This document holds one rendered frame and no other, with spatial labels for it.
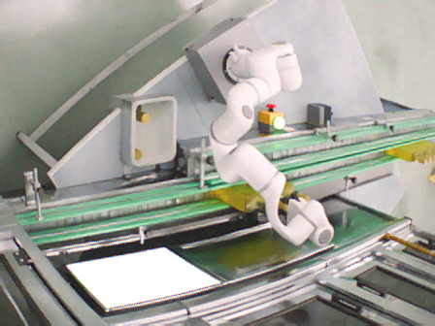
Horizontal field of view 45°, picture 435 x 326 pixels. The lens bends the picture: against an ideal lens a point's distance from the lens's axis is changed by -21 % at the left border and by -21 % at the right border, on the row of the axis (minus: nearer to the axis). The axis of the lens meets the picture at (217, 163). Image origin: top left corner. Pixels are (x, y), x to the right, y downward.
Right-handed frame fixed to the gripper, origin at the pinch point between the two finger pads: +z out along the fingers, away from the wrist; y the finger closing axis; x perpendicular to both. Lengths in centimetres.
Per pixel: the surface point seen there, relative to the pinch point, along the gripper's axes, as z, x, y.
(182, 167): 26.8, 26.1, 7.9
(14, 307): -84, 98, 21
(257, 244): 2.7, 8.0, -13.8
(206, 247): 6.0, 25.0, -13.5
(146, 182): 22.5, 40.2, 5.3
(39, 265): -70, 89, 23
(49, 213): 5, 80, 4
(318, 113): 46, -39, 19
